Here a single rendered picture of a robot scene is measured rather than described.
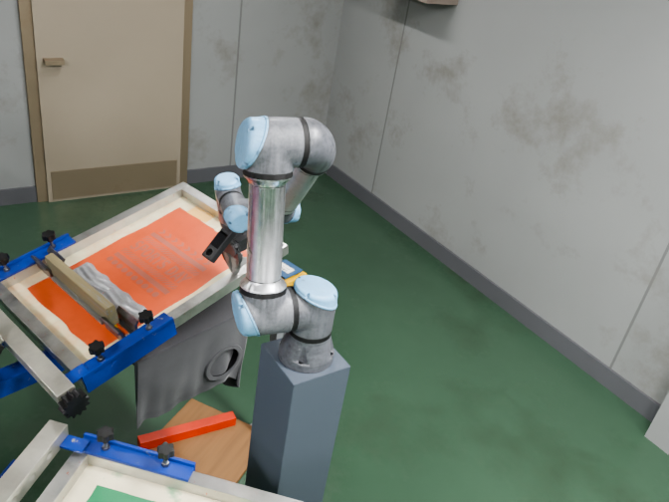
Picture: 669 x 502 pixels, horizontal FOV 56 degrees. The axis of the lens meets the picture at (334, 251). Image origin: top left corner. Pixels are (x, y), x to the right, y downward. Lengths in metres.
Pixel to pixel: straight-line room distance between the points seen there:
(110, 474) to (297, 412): 0.49
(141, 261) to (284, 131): 0.98
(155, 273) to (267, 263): 0.75
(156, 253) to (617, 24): 2.67
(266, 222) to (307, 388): 0.47
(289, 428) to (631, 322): 2.57
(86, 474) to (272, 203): 0.83
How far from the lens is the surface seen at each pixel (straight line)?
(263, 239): 1.48
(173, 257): 2.23
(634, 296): 3.87
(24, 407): 3.36
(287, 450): 1.82
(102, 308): 1.96
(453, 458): 3.28
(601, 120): 3.84
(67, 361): 1.94
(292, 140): 1.42
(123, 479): 1.75
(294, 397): 1.68
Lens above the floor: 2.30
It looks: 30 degrees down
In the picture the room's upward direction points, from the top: 10 degrees clockwise
